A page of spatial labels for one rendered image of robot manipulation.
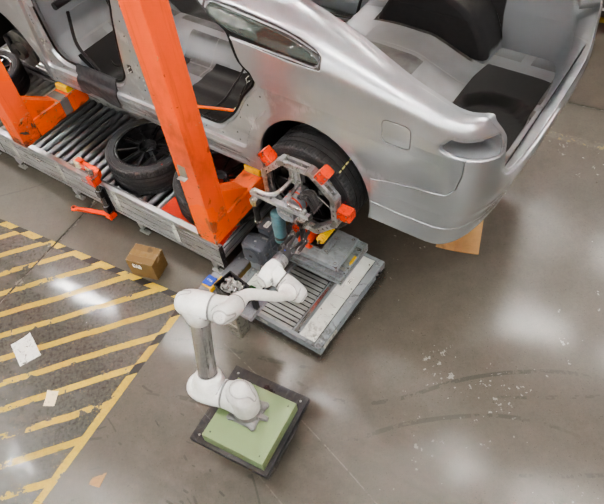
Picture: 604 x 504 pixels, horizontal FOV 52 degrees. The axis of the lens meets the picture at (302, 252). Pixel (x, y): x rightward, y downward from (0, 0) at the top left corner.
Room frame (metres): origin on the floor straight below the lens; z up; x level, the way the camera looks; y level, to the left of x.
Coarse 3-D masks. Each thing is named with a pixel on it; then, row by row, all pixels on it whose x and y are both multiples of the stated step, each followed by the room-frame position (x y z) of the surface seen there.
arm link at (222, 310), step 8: (216, 296) 1.75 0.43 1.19; (224, 296) 1.76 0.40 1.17; (232, 296) 1.77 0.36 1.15; (208, 304) 1.71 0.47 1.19; (216, 304) 1.70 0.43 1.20; (224, 304) 1.69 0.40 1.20; (232, 304) 1.70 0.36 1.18; (240, 304) 1.72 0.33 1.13; (208, 312) 1.68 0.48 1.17; (216, 312) 1.65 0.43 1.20; (224, 312) 1.65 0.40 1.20; (232, 312) 1.66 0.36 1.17; (240, 312) 1.69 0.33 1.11; (216, 320) 1.63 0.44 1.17; (224, 320) 1.62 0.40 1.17; (232, 320) 1.64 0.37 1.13
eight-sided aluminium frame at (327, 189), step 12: (288, 156) 2.72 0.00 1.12; (264, 168) 2.79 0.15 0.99; (300, 168) 2.60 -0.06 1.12; (312, 168) 2.59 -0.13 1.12; (264, 180) 2.80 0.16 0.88; (312, 180) 2.55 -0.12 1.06; (324, 192) 2.50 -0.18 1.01; (336, 192) 2.51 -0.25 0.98; (336, 204) 2.46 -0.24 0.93; (336, 216) 2.46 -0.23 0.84; (312, 228) 2.58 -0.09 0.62; (324, 228) 2.52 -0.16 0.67
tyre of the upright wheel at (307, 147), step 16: (304, 128) 2.90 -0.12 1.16; (288, 144) 2.78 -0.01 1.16; (304, 144) 2.74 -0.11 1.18; (320, 144) 2.73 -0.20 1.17; (336, 144) 2.73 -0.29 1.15; (320, 160) 2.62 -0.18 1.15; (336, 160) 2.63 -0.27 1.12; (336, 176) 2.55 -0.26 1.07; (352, 176) 2.58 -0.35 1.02; (352, 192) 2.52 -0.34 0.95
